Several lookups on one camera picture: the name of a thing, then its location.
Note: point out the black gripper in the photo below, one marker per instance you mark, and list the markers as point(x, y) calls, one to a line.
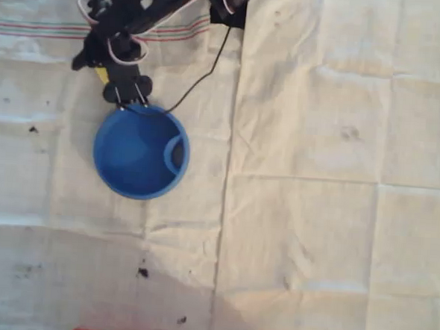
point(124, 89)

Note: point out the yellow block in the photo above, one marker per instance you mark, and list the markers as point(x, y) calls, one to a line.
point(102, 74)

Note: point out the blue plastic bowl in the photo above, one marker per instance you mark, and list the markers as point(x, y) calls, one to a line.
point(131, 156)

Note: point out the white striped cloth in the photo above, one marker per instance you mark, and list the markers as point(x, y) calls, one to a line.
point(315, 197)

